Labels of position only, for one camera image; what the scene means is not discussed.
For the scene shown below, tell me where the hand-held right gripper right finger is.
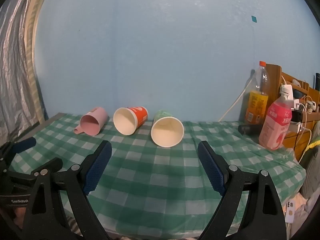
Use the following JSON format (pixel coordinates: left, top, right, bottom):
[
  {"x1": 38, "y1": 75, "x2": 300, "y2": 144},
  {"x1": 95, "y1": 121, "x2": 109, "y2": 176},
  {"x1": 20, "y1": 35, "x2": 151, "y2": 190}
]
[{"x1": 197, "y1": 140, "x2": 287, "y2": 240}]

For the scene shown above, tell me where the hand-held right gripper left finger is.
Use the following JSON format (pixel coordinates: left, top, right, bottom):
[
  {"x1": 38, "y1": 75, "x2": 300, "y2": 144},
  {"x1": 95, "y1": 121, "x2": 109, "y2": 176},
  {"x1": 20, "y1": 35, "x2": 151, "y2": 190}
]
[{"x1": 22, "y1": 140, "x2": 112, "y2": 240}]

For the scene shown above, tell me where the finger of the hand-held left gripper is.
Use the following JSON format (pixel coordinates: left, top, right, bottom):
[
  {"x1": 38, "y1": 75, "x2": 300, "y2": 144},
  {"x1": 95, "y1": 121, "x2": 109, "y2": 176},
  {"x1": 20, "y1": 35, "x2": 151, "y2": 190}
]
[
  {"x1": 7, "y1": 157, "x2": 64, "y2": 180},
  {"x1": 0, "y1": 137, "x2": 37, "y2": 161}
]

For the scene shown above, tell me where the pink plastic mug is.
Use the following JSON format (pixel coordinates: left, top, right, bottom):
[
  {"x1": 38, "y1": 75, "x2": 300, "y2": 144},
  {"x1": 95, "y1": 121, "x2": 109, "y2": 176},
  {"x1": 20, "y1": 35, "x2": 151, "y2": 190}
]
[{"x1": 74, "y1": 107, "x2": 109, "y2": 137}]

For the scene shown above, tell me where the orange paper cup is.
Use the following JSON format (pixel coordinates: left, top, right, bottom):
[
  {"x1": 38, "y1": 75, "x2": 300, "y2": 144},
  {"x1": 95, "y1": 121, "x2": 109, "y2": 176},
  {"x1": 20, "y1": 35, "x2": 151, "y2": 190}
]
[{"x1": 113, "y1": 106, "x2": 149, "y2": 136}]

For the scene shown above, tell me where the green paper cup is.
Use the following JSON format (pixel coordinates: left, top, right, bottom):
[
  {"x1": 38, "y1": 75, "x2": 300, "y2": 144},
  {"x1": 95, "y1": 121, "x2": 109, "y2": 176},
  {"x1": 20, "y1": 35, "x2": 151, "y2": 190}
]
[{"x1": 151, "y1": 109, "x2": 185, "y2": 148}]

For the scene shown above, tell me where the black device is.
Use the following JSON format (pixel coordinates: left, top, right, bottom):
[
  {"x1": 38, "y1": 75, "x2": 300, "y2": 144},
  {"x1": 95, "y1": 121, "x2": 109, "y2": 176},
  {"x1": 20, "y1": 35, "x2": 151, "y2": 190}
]
[{"x1": 238, "y1": 124, "x2": 263, "y2": 136}]

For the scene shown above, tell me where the green checked tablecloth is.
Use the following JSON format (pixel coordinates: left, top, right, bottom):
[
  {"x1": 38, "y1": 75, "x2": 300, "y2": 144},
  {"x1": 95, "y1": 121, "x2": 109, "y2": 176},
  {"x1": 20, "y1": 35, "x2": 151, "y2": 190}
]
[{"x1": 7, "y1": 112, "x2": 307, "y2": 233}]

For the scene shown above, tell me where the striped cloth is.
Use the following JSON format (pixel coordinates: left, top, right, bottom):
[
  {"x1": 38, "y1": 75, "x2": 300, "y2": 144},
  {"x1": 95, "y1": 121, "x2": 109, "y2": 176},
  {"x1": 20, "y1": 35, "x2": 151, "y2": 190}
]
[{"x1": 62, "y1": 217, "x2": 83, "y2": 237}]

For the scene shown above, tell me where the silver grey curtain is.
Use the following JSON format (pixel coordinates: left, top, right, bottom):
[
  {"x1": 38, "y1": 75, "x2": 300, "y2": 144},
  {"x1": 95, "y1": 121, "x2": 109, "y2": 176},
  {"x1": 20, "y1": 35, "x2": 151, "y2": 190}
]
[{"x1": 0, "y1": 0, "x2": 52, "y2": 147}]

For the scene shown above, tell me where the pink drink bottle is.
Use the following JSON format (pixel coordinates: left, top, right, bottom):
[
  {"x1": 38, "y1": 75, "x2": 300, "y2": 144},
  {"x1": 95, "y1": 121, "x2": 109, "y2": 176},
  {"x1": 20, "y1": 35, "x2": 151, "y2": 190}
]
[{"x1": 259, "y1": 90, "x2": 293, "y2": 151}]

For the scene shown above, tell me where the orange-capped soda bottle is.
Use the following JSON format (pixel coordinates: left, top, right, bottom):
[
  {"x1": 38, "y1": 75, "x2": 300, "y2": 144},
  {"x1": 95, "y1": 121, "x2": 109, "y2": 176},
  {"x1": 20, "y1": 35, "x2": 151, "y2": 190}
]
[{"x1": 244, "y1": 61, "x2": 271, "y2": 125}]

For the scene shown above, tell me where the white remote control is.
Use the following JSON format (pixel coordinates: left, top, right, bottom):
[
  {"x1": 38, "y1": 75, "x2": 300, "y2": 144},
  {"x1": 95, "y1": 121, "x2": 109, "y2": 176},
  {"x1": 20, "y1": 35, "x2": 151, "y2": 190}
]
[{"x1": 285, "y1": 200, "x2": 297, "y2": 223}]

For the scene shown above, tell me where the grey bedding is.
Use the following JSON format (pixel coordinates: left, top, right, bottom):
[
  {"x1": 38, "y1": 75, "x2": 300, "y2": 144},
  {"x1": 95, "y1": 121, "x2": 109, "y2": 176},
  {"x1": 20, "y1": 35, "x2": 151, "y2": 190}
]
[{"x1": 296, "y1": 122, "x2": 320, "y2": 232}]

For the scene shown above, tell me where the black power adapter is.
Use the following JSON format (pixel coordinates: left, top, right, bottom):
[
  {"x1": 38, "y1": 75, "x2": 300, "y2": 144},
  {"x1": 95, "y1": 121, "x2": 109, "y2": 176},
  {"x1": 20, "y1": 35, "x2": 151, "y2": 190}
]
[{"x1": 292, "y1": 109, "x2": 303, "y2": 123}]

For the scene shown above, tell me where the wooden headboard shelf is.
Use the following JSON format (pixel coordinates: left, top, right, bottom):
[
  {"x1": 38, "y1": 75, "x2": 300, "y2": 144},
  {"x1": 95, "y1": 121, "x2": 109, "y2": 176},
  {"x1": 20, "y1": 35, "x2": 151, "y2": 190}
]
[{"x1": 265, "y1": 64, "x2": 320, "y2": 156}]

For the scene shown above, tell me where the white wall cable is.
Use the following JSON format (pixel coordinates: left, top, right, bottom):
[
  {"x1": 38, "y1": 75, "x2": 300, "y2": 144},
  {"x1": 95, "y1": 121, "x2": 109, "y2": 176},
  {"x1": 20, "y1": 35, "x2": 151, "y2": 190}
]
[{"x1": 218, "y1": 79, "x2": 252, "y2": 122}]

